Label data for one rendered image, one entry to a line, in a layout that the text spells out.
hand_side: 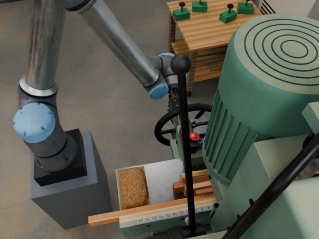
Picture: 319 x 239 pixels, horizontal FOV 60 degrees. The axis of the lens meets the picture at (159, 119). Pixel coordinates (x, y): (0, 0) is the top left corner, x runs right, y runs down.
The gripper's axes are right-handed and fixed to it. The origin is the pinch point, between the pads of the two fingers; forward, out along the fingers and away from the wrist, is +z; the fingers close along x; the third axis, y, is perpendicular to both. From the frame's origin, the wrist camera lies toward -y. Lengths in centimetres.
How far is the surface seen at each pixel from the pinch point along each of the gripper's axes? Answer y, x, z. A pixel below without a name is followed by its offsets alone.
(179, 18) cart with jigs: -49, 24, -92
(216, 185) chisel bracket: 48, -2, 26
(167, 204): 38, -15, 30
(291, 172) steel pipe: 103, -12, 26
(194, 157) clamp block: 34.9, -3.9, 17.0
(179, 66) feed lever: 84, -14, 7
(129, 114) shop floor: -87, -22, -37
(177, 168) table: 29.4, -9.1, 19.1
